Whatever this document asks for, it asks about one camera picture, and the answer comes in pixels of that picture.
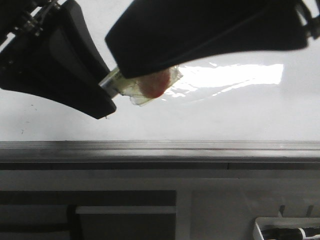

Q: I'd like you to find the white whiteboard with metal frame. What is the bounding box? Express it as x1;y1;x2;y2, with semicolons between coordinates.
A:
0;0;320;165

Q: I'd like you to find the dark cabinet under table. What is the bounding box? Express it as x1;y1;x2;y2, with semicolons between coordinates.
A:
0;190;177;240

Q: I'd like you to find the white tray with black item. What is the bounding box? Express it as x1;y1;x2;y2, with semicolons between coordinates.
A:
252;217;320;240

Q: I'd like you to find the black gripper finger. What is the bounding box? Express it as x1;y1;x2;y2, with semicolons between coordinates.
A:
105;0;308;78

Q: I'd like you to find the white whiteboard marker pen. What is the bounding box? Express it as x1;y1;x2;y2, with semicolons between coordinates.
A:
99;65;183;106

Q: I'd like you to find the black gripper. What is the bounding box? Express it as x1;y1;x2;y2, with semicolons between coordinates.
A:
0;0;117;119

